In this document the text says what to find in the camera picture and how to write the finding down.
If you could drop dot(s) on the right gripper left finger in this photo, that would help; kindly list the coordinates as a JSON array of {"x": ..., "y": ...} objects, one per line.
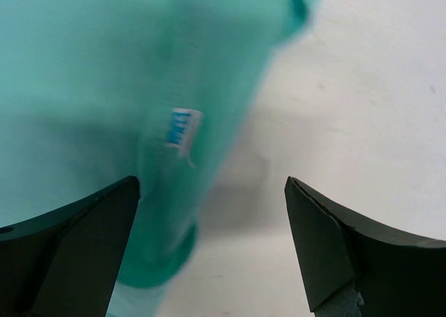
[{"x": 65, "y": 262}]

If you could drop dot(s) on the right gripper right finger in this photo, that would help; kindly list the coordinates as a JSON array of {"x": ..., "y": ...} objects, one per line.
[{"x": 352, "y": 265}]

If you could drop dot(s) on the teal t shirt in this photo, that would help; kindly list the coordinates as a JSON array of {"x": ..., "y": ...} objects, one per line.
[{"x": 93, "y": 91}]

